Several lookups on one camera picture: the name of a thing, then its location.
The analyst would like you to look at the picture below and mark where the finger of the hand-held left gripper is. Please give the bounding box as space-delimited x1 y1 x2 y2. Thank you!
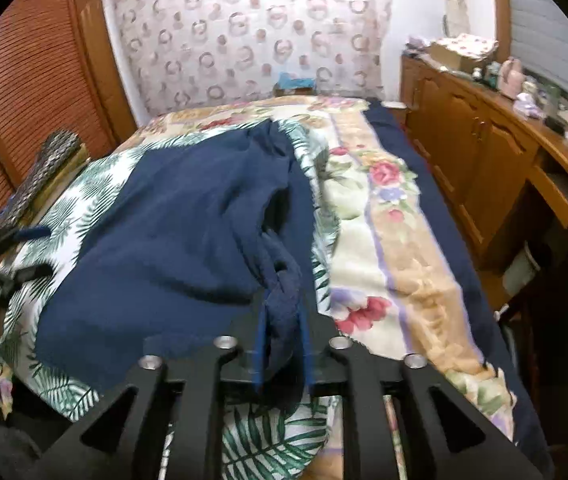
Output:
0 226 54 250
10 265 56 284

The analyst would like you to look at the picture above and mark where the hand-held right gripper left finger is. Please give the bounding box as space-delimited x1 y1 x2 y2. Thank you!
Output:
39 304 271 480

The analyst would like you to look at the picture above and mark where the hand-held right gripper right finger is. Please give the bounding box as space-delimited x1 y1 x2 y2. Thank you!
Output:
296 304 544 480

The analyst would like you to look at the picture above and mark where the navy t-shirt with orange print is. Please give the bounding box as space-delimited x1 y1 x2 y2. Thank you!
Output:
36 122 319 406

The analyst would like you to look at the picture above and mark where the leaf print blanket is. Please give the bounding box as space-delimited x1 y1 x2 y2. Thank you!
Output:
0 115 345 480

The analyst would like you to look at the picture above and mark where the dotted pattern cushion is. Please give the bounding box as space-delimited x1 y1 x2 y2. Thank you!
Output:
0 130 83 226

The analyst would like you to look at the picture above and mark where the floral blanket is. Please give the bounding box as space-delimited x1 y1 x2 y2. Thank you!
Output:
136 95 519 446

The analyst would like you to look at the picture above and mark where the wooden louvered wardrobe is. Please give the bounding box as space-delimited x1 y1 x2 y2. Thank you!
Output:
0 0 137 231

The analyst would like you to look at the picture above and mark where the navy bed sheet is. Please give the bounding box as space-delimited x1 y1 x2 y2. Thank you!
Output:
364 100 554 476

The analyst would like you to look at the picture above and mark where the grey trash bin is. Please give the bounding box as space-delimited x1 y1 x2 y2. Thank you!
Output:
501 242 539 296

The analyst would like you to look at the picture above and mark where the blue item by headboard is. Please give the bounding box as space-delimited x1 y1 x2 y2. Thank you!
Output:
275 72 317 95

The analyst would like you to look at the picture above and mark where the wooden cabinet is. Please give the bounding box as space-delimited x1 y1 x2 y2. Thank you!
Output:
399 55 568 281

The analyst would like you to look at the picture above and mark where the circle pattern headboard cloth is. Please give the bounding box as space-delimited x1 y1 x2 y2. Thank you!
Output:
101 0 395 118

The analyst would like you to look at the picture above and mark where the purple tissue pack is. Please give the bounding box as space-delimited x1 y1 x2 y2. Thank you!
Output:
514 94 544 120

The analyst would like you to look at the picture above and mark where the box with floral cloth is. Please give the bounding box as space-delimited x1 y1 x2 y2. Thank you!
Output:
428 32 499 72

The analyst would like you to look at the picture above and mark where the window blind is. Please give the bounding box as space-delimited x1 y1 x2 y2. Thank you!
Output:
506 0 568 91

